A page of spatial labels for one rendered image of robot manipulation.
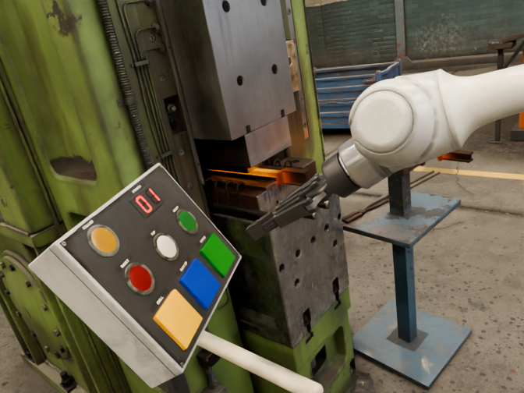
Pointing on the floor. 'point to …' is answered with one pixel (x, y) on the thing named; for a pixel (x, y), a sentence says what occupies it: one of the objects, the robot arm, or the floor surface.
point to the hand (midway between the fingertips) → (264, 224)
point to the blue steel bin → (348, 89)
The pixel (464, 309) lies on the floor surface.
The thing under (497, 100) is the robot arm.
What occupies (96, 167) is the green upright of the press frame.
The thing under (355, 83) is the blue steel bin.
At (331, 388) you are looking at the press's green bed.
